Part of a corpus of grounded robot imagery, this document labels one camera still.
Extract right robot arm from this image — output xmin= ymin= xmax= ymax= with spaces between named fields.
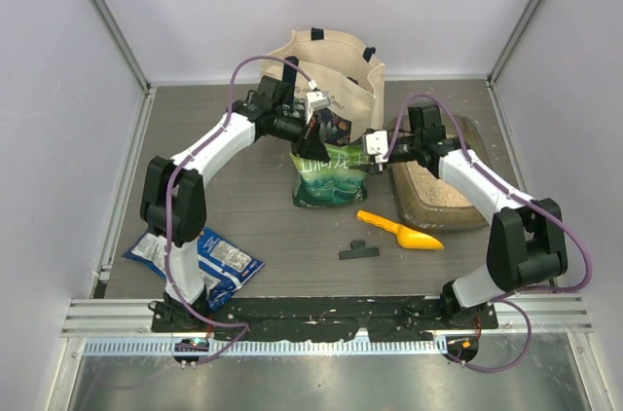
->
xmin=362 ymin=103 xmax=568 ymax=328

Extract black bag clip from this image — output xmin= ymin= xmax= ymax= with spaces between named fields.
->
xmin=339 ymin=240 xmax=380 ymax=261

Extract grey litter box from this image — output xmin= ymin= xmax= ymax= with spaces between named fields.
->
xmin=386 ymin=113 xmax=491 ymax=233

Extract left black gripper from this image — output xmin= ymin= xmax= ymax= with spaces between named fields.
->
xmin=271 ymin=109 xmax=330 ymax=163

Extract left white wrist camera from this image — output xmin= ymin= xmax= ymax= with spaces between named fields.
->
xmin=305 ymin=82 xmax=330 ymax=123

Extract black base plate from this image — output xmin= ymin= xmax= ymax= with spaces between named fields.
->
xmin=150 ymin=294 xmax=500 ymax=342

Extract beige canvas tote bag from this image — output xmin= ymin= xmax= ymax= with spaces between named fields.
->
xmin=260 ymin=27 xmax=385 ymax=147

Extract yellow plastic scoop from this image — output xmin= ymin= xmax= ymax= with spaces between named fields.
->
xmin=356 ymin=210 xmax=444 ymax=250

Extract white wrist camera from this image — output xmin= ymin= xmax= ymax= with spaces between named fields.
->
xmin=361 ymin=131 xmax=389 ymax=164
xmin=305 ymin=82 xmax=330 ymax=123

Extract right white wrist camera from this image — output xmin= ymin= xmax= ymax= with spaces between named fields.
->
xmin=361 ymin=131 xmax=389 ymax=164

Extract blue Doritos chip bag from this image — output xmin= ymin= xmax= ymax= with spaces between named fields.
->
xmin=123 ymin=227 xmax=265 ymax=311

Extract green cat litter bag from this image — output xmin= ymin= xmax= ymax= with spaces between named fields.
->
xmin=290 ymin=144 xmax=368 ymax=208

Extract clean litter granules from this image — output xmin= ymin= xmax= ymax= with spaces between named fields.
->
xmin=406 ymin=162 xmax=472 ymax=207

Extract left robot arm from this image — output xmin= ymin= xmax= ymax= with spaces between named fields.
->
xmin=140 ymin=76 xmax=330 ymax=332

